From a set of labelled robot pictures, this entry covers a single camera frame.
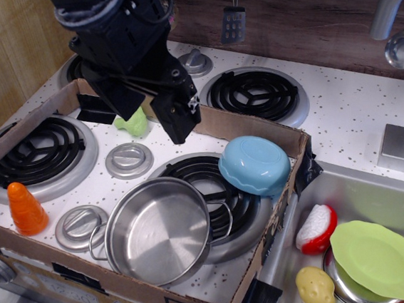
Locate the silver centre stove knob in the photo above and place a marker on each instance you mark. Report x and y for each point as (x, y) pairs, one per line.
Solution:
(129, 161)

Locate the light green toy broccoli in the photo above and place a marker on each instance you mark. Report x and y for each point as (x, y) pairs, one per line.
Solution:
(135, 126)

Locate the stainless steel pot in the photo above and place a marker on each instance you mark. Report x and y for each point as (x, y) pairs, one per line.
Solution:
(159, 232)

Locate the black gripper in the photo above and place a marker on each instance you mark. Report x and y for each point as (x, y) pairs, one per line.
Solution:
(123, 69)

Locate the light green plastic plate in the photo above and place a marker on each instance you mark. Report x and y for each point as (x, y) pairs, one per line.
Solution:
(372, 255)

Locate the silver back stove knob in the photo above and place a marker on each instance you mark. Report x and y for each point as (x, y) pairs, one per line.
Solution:
(196, 63)

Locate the orange toy carrot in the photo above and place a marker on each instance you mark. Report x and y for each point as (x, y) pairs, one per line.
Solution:
(27, 213)

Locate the red white toy food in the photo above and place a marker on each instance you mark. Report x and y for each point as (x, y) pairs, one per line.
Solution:
(314, 236)

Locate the silver front stove knob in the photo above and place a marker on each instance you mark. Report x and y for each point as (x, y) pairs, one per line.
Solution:
(80, 226)

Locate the front right stove burner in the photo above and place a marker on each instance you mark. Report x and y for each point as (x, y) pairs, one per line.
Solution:
(237, 218)

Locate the front left stove burner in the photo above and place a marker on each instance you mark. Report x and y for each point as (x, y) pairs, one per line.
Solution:
(52, 160)

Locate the light blue plastic bowl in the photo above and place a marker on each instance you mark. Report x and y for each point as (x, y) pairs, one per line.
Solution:
(255, 165)

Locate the metal bowl in sink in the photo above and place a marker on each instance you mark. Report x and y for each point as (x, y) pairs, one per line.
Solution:
(346, 289)

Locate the back right stove burner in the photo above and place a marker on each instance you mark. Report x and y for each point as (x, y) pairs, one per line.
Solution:
(262, 92)

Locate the stove burner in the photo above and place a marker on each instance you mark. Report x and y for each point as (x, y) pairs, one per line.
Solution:
(237, 218)
(71, 70)
(52, 160)
(262, 92)

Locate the brown cardboard fence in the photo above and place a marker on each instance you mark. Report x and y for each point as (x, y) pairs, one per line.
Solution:
(50, 274)

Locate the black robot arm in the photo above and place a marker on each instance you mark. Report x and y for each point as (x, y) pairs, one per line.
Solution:
(102, 18)

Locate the silver stove knob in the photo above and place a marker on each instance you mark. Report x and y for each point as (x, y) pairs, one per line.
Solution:
(129, 161)
(80, 226)
(196, 63)

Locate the hanging metal spatula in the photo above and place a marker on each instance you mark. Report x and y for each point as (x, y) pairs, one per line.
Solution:
(233, 24)

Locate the yellow toy potato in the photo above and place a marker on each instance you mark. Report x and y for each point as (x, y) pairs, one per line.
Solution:
(315, 286)

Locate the back left stove burner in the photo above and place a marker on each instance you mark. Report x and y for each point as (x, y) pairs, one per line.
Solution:
(71, 70)

